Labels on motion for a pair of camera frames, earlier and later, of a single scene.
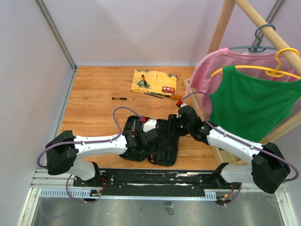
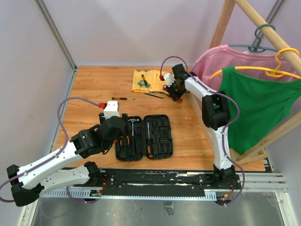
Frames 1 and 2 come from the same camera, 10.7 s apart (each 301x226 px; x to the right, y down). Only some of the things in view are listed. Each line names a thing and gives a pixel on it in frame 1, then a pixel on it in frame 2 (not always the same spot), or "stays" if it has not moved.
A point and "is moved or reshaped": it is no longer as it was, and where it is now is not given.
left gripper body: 140,133 -> 108,145
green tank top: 249,106 stays
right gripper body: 183,129 -> 176,92
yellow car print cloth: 157,82 stays
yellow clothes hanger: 270,72 stays
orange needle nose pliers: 133,127 is moved or reshaped
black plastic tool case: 162,152 is moved or reshaped
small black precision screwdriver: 114,98 stays
